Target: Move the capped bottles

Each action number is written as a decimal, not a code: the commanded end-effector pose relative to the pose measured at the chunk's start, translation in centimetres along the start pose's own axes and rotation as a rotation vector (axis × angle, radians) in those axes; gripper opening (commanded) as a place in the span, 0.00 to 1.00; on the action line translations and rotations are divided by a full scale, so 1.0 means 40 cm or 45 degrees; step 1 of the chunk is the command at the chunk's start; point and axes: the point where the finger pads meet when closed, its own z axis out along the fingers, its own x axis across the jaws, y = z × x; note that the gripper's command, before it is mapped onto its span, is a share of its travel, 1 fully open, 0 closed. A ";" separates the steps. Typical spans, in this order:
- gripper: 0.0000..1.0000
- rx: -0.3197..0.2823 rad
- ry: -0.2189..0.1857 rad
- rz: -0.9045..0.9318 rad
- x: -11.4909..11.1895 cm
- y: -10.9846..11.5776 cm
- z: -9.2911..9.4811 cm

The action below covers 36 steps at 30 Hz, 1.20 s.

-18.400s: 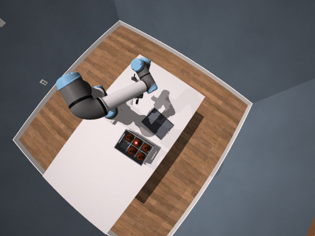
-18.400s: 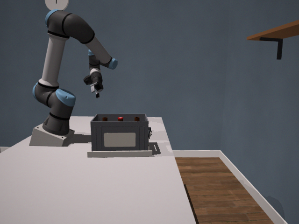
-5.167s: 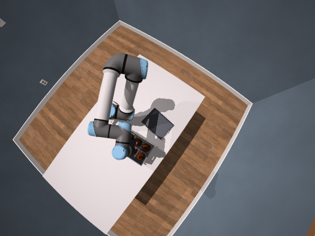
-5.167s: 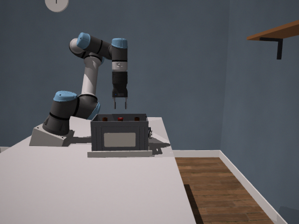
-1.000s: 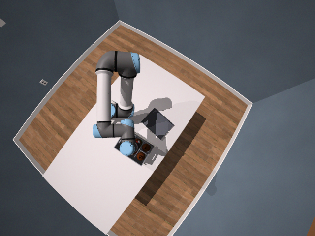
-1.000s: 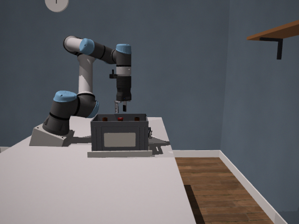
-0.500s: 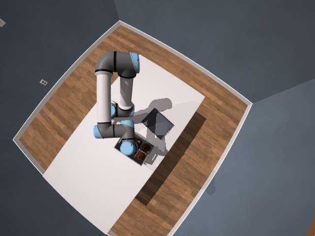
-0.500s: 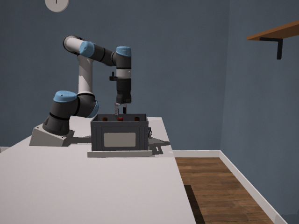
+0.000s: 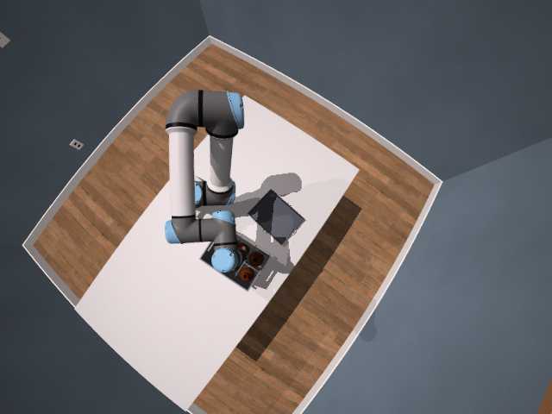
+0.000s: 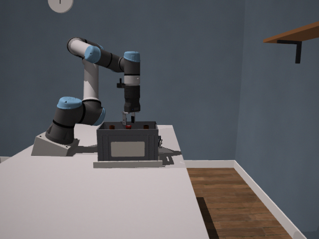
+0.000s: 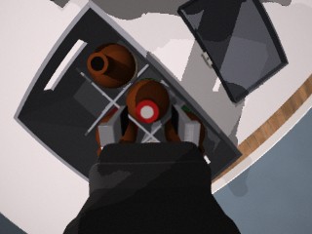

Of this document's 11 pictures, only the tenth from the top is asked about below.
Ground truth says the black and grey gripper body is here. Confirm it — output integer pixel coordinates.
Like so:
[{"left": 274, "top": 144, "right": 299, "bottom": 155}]
[{"left": 117, "top": 76, "right": 140, "bottom": 113}]

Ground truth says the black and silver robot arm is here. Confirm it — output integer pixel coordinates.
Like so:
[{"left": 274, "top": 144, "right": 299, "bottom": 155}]
[{"left": 45, "top": 37, "right": 140, "bottom": 144}]

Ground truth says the grey flat bar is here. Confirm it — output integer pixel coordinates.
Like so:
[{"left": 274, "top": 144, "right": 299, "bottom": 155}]
[{"left": 93, "top": 147, "right": 162, "bottom": 168}]

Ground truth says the dark grey bottle crate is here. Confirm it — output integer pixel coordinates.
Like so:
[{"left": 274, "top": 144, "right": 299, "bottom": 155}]
[{"left": 97, "top": 121, "right": 159, "bottom": 161}]

